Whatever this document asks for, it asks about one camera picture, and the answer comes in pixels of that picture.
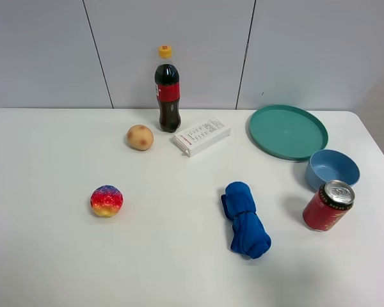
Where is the red drink can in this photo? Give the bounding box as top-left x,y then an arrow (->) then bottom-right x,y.
303,180 -> 355,232

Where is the cola bottle yellow cap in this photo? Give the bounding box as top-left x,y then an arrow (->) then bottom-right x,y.
154,45 -> 181,133

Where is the white cardboard box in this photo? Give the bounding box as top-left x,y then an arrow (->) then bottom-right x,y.
172,118 -> 231,157

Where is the teal round plate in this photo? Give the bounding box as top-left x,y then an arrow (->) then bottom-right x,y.
248,105 -> 328,161

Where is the blue bowl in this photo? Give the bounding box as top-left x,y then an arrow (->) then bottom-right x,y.
305,149 -> 360,191

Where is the potato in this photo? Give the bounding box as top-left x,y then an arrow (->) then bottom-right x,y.
126,125 -> 154,151

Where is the rainbow coloured ball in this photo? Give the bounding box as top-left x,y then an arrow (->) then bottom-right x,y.
90,185 -> 124,217

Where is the blue rolled cloth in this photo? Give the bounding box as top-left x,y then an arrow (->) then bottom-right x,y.
221,182 -> 271,259

